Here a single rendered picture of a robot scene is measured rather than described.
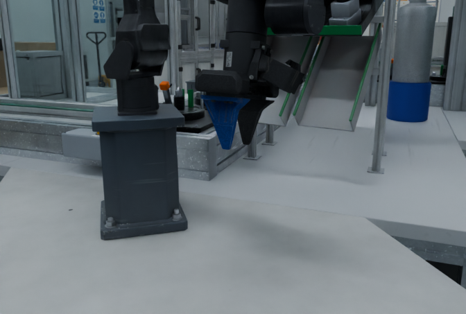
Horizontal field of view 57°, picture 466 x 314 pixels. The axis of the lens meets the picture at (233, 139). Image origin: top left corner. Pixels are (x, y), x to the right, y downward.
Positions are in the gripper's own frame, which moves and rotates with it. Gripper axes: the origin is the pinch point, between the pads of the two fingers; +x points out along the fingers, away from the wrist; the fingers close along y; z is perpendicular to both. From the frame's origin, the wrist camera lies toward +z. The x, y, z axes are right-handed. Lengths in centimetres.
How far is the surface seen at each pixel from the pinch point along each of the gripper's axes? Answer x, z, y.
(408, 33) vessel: -32, 22, 118
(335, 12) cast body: -23.1, 6.3, 37.4
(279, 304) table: 22.1, 9.4, -5.7
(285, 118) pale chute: 0.3, -2.3, 37.5
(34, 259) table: 23.4, -28.2, -8.0
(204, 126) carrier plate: 4.4, -23.1, 40.0
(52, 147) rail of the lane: 14, -64, 33
